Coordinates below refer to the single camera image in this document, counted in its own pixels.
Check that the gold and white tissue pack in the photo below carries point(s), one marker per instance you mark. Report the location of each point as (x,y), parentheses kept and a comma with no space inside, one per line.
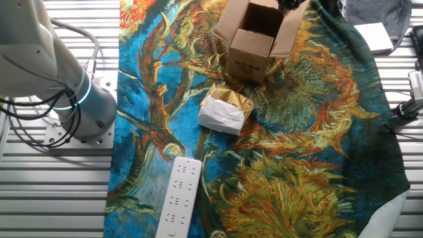
(221,115)

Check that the silver exterior camera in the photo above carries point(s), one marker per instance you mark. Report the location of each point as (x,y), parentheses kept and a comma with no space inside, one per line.
(417,84)

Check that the grey cloth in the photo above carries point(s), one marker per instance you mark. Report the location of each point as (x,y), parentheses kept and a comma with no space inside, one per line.
(380,11)

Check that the white power strip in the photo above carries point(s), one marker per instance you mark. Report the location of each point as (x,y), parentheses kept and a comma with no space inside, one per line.
(180,198)

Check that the sunflower painting cloth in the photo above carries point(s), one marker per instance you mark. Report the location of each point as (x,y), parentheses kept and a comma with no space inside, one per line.
(297,165)

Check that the black rounded device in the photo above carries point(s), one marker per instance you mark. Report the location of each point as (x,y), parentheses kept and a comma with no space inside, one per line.
(418,43)

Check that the white flat box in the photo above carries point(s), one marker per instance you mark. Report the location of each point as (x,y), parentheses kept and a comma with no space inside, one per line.
(373,36)

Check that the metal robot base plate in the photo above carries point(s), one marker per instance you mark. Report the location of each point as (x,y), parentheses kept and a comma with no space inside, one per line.
(99,140)

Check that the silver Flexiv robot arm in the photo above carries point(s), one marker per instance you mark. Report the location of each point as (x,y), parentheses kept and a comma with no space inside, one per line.
(33,66)

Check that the brown cardboard box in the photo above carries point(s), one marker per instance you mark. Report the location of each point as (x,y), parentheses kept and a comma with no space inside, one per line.
(251,63)

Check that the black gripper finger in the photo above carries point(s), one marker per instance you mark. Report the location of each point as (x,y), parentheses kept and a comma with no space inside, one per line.
(285,5)
(298,3)

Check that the grey camera clamp mount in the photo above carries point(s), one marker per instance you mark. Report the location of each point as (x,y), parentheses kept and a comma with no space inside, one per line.
(409,107)

